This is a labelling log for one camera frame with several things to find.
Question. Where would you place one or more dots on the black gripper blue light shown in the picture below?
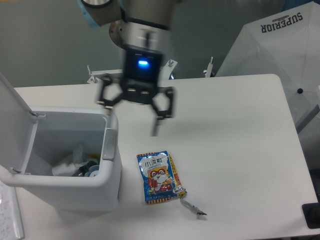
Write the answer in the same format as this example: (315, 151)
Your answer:
(144, 47)

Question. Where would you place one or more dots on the white wrapper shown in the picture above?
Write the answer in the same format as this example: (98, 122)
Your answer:
(70, 164)

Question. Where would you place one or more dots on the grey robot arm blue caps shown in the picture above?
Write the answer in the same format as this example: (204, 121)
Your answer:
(157, 13)

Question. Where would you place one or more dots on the white trash can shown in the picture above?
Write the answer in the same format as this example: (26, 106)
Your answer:
(57, 134)

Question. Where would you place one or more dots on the white trash can lid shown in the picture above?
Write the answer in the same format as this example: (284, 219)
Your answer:
(18, 126)

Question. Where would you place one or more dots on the yellow wrapper inside bin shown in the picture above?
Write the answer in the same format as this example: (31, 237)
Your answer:
(94, 155)

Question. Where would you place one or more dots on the blue cup inside bin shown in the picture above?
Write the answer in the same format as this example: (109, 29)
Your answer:
(92, 171)

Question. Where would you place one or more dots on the blue cartoon snack bag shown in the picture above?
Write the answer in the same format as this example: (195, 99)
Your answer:
(156, 172)

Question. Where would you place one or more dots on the yellow snack wrapper torn strip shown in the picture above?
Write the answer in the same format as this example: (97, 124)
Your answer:
(182, 192)

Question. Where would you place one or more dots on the white superior umbrella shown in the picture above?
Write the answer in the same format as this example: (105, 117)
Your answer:
(286, 44)

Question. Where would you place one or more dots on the paper sheet in sleeve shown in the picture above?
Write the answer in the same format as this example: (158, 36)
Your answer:
(11, 225)

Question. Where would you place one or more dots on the black device at table edge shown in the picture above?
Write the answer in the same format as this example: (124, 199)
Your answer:
(311, 213)

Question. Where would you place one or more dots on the white metal base bracket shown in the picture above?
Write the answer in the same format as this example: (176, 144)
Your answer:
(175, 68)

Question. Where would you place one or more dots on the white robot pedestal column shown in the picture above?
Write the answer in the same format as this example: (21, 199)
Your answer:
(116, 33)

